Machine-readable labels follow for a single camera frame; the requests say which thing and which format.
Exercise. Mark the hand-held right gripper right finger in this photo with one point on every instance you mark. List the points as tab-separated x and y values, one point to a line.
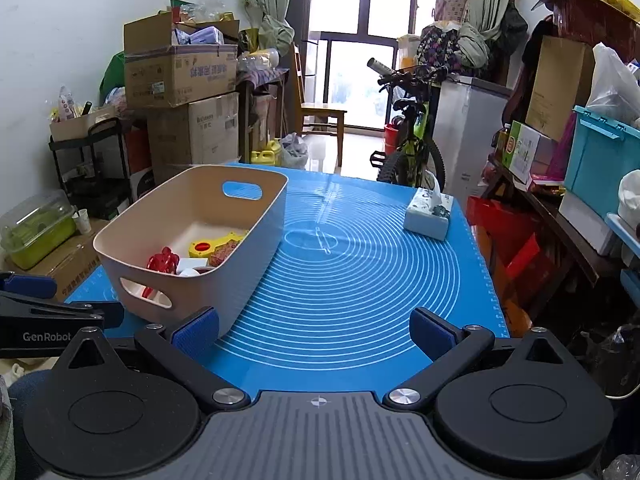
432	332

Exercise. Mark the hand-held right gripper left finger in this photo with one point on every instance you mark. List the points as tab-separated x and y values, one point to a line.
195	332

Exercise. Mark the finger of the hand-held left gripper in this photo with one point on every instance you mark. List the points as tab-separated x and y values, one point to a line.
30	285
107	315

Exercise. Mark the small white bottle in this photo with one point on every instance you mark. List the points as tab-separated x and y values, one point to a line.
187	273

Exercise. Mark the red figure toy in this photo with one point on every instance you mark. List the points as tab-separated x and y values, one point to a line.
162	260

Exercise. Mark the brown patterned box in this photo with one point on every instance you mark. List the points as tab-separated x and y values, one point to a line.
225	255

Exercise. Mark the yellow toy with red button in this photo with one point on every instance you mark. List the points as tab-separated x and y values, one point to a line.
220	242

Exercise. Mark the beige plastic basket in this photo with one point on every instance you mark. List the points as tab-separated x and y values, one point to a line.
250	240

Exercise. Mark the low brown cardboard box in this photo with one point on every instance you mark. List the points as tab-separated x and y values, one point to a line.
70	260

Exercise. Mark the green container with clear lid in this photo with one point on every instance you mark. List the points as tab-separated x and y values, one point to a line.
37	235

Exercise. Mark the person's leg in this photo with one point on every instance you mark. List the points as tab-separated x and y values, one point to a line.
25	410

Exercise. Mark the white paper cup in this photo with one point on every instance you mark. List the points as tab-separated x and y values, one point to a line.
83	222

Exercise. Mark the blue silicone mat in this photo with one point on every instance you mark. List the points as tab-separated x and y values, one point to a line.
350	260

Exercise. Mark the white tissue box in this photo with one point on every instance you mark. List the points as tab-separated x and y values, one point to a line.
425	220

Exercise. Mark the black metal rack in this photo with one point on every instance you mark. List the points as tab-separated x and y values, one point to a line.
100	185

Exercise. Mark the red paper bag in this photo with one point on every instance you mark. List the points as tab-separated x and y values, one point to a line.
500	225

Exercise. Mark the red white carton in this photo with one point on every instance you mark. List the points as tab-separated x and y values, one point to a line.
137	160

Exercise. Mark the dark wooden shelf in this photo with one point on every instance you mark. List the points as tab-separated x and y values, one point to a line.
550	225

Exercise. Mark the beige storage bin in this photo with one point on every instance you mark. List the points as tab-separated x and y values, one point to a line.
82	122

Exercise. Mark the yellow plastic jug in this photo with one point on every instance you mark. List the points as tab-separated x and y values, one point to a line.
265	152

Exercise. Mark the green black bicycle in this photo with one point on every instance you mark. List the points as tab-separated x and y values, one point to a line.
415	135

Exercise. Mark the white chest freezer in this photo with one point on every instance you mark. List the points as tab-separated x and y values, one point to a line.
470	135

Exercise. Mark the red plastic bucket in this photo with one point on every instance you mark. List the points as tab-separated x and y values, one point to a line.
392	135

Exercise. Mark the green white carton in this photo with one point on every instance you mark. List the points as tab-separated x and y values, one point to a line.
525	150

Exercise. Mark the grey plastic bag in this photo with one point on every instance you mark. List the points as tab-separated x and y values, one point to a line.
295	152

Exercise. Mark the teal storage bin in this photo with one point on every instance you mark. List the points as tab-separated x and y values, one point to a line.
600	170

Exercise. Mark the wooden side table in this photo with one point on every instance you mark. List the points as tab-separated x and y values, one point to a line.
260	105

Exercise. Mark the wooden chair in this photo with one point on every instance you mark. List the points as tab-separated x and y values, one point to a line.
320	110

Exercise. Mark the open brown cardboard box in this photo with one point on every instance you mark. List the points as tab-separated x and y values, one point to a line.
180	75

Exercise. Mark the flat brown cardboard box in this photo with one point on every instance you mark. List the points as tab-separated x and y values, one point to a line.
560	85

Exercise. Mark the floral cloth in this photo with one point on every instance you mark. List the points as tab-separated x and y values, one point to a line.
440	47

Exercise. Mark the white plastic bag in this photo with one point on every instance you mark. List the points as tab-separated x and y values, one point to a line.
615	85

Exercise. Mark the green curtain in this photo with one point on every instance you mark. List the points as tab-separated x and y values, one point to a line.
265	0
492	5

